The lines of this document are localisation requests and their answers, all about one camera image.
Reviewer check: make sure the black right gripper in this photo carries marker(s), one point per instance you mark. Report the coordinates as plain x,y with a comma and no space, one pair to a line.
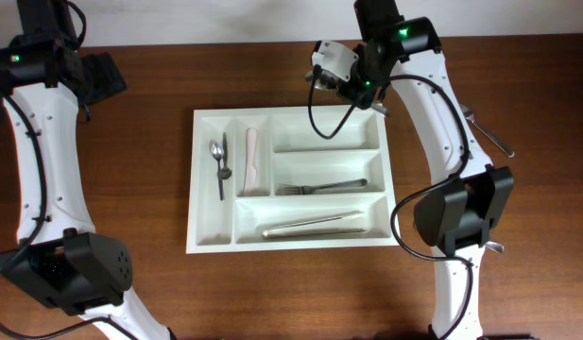
355,95

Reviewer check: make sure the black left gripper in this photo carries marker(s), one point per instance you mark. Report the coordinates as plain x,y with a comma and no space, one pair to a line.
120,87

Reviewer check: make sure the large steel spoon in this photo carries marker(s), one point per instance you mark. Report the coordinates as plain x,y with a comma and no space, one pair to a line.
381,111

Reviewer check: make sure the steel fork with thick handle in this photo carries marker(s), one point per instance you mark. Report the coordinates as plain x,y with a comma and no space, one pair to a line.
505,148

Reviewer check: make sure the small steel teaspoon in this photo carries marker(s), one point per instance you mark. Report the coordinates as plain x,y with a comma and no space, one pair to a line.
217,153

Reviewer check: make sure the pink plastic knife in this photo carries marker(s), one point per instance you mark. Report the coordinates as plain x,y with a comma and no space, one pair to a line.
252,135

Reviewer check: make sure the thin steel fork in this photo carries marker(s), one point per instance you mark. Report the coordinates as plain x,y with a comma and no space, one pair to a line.
328,188

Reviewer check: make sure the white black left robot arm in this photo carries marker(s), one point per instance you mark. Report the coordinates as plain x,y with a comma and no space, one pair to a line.
60,259

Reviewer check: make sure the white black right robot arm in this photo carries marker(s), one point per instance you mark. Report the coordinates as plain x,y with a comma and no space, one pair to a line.
464,202

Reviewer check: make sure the white plastic cutlery tray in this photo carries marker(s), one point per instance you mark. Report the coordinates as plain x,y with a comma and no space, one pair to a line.
289,178

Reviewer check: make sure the steel tongs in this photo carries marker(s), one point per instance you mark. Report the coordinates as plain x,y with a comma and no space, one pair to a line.
316,226

